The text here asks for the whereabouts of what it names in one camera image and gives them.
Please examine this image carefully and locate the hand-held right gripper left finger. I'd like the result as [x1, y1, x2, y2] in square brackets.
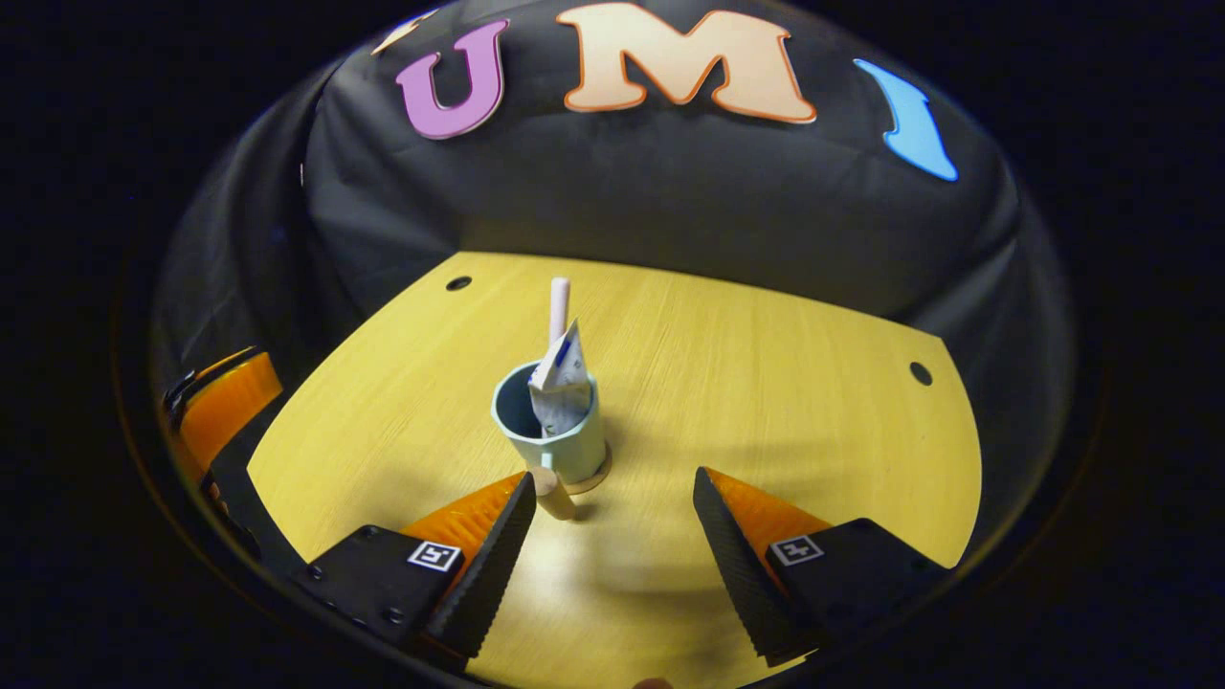
[292, 471, 537, 671]

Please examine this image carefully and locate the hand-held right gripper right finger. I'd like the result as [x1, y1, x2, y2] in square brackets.
[693, 467, 953, 668]

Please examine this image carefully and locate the pale green cup wooden handle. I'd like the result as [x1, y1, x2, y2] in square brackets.
[491, 361, 613, 522]

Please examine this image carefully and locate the round brown coaster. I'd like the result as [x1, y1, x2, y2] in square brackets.
[563, 445, 614, 497]

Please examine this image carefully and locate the white toothpaste tube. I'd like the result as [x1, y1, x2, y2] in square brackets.
[527, 320, 595, 439]

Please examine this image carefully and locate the white toothbrush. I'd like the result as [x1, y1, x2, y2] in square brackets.
[547, 278, 572, 347]

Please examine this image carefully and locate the wooden desktop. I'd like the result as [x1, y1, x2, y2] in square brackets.
[247, 251, 984, 689]

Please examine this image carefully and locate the black backdrop cloth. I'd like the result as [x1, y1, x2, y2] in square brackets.
[153, 0, 1073, 575]

